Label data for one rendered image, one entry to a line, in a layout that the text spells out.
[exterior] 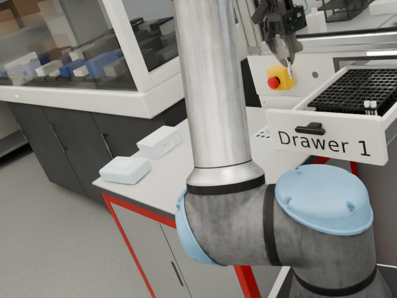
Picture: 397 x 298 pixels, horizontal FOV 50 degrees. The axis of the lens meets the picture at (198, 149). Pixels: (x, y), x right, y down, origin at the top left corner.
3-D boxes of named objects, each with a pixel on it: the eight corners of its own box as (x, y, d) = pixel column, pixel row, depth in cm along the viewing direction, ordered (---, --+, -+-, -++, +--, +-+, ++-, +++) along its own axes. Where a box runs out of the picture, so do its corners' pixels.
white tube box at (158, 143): (156, 159, 141) (151, 146, 139) (141, 156, 147) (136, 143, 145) (184, 141, 148) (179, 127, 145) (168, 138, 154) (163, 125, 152)
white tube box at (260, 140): (276, 151, 121) (273, 139, 120) (254, 147, 128) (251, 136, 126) (301, 130, 128) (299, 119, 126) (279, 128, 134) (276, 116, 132)
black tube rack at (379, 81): (378, 133, 99) (374, 108, 96) (312, 126, 111) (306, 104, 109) (417, 91, 110) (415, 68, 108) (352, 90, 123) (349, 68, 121)
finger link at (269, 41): (270, 55, 112) (264, 21, 109) (267, 54, 114) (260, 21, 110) (285, 49, 114) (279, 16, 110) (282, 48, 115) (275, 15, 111)
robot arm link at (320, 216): (380, 292, 54) (370, 204, 48) (275, 288, 59) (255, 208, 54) (376, 230, 64) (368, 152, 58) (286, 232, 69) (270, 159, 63)
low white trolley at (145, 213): (296, 429, 128) (228, 233, 96) (167, 337, 173) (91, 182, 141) (383, 295, 160) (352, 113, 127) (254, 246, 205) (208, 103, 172)
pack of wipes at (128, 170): (153, 168, 136) (148, 156, 134) (134, 185, 130) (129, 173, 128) (121, 165, 145) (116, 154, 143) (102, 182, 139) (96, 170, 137)
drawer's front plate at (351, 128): (385, 166, 90) (378, 120, 85) (273, 149, 111) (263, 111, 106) (389, 162, 91) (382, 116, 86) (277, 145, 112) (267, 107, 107)
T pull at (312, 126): (324, 136, 92) (322, 130, 92) (295, 133, 98) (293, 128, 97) (332, 128, 94) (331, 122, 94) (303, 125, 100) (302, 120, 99)
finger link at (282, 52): (288, 73, 111) (282, 37, 107) (275, 70, 116) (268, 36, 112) (298, 68, 112) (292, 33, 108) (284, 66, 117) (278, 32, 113)
